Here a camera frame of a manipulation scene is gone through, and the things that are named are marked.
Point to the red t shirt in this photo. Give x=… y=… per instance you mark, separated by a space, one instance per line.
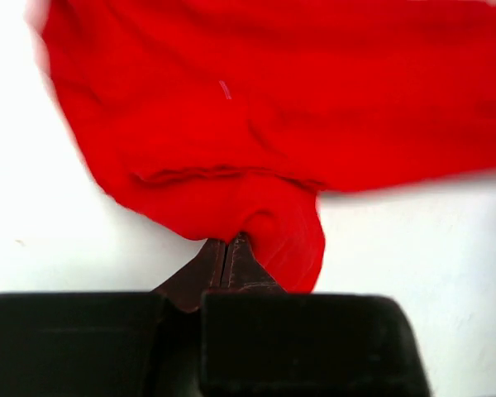
x=214 y=118

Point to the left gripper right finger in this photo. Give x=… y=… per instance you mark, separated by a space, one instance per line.
x=258 y=340

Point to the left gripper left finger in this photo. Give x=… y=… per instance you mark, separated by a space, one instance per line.
x=108 y=343

